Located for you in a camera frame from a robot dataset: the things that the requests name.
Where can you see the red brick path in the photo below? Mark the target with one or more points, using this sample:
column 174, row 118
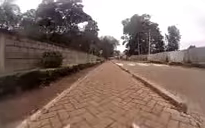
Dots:
column 106, row 96

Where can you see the large dark tree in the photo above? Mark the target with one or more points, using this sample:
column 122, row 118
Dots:
column 141, row 35

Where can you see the round green bush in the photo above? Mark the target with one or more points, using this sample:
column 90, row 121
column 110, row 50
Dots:
column 51, row 60

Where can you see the pole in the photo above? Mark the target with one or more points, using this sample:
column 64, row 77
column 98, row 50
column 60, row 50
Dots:
column 149, row 41

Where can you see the grey concrete kerb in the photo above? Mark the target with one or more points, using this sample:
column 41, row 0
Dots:
column 150, row 86

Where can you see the row of dark trees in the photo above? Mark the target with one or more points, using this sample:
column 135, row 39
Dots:
column 63, row 23

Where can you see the low green hedge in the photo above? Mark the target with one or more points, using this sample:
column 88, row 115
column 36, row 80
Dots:
column 30, row 78

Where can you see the slim dark tree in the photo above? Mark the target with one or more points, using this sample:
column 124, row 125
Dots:
column 173, row 38

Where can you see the grey asphalt road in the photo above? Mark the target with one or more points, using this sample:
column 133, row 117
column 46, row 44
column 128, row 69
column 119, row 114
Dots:
column 180, row 80

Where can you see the brown dirt strip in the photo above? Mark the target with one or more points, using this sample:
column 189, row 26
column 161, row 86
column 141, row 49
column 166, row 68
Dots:
column 30, row 101

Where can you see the long grey stone wall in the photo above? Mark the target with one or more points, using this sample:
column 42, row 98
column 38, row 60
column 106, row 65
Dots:
column 20, row 55

